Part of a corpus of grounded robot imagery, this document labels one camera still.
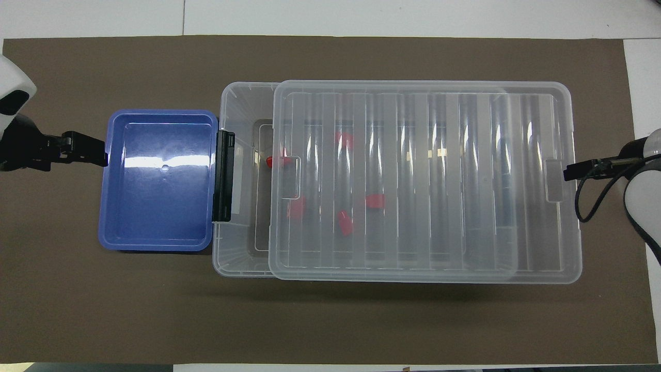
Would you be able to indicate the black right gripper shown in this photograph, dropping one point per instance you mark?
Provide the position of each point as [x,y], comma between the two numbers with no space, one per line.
[634,150]

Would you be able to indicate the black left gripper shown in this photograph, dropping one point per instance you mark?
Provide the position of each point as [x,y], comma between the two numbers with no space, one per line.
[20,150]

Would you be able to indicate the clear plastic box lid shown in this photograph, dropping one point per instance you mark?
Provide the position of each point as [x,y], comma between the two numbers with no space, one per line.
[465,206]

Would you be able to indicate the red block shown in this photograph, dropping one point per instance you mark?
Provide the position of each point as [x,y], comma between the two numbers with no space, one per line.
[375,201]
[273,161]
[297,209]
[345,223]
[344,139]

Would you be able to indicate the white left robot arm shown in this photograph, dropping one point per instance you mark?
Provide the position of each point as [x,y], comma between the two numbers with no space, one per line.
[15,77]

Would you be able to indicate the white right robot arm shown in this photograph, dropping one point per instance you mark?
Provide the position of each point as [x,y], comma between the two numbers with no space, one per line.
[645,206]

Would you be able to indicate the blue plastic tray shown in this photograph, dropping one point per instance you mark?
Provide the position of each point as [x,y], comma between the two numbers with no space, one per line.
[155,206]

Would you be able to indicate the black box latch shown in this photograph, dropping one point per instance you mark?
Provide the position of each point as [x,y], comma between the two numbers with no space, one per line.
[223,175]

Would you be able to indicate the clear plastic storage box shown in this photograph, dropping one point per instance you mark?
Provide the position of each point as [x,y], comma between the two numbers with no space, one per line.
[242,108]

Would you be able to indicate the brown table mat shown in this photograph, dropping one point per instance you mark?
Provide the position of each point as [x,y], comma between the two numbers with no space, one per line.
[155,310]

